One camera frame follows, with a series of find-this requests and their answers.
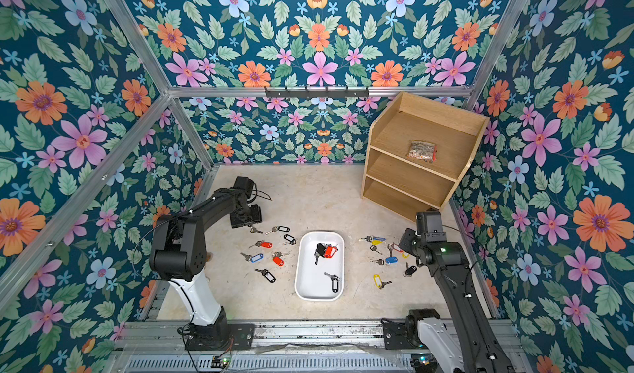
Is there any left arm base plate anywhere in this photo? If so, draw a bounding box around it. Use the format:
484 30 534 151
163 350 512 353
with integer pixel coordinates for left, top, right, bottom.
185 323 255 352

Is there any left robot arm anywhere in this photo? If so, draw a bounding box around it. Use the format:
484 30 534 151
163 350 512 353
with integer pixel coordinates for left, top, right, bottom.
149 176 262 329

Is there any blue tag key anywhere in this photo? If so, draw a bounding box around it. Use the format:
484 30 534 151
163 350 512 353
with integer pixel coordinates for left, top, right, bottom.
371 257 398 266

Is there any clear bag of small items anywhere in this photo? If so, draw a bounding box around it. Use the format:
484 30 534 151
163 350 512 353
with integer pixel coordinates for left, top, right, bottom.
406 140 437 163

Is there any yellow frame tag key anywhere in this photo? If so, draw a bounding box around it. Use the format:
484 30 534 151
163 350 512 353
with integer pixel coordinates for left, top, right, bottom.
373 274 392 290

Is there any white plastic storage box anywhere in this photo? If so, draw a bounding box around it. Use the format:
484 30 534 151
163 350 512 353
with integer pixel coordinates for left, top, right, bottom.
294 231 345 302

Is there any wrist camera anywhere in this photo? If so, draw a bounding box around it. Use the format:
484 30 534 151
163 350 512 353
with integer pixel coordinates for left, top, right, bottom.
415 210 447 244
233 176 257 203

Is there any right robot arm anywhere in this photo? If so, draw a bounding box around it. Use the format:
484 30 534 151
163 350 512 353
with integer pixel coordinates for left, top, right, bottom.
399 210 515 372

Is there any solid black tag key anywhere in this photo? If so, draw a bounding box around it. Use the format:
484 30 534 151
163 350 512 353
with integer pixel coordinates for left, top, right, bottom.
404 263 419 277

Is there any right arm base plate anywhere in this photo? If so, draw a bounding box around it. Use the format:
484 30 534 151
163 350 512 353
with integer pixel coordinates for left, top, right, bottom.
380 318 446 350

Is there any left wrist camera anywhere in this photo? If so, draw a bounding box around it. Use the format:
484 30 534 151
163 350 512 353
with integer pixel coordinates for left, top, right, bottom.
233 176 257 203

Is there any red tag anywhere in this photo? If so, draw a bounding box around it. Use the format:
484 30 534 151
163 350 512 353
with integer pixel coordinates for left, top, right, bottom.
272 252 287 267
322 245 338 258

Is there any black wall hook rail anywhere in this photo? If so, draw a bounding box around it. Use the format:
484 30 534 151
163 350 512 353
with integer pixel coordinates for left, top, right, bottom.
264 87 370 100

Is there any black tag in box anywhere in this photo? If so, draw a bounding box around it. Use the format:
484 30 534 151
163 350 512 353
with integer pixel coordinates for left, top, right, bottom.
315 243 329 265

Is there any aluminium front rail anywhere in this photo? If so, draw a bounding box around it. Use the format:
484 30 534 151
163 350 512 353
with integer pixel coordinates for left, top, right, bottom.
114 319 523 358

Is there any black frame tag key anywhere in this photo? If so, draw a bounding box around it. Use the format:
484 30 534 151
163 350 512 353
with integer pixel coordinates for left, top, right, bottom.
255 269 277 283

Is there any wooden shelf unit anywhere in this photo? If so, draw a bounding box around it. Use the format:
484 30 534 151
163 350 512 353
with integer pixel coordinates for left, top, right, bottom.
362 92 490 219

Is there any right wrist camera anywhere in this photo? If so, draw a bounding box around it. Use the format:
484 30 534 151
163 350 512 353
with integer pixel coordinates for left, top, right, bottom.
415 210 447 244

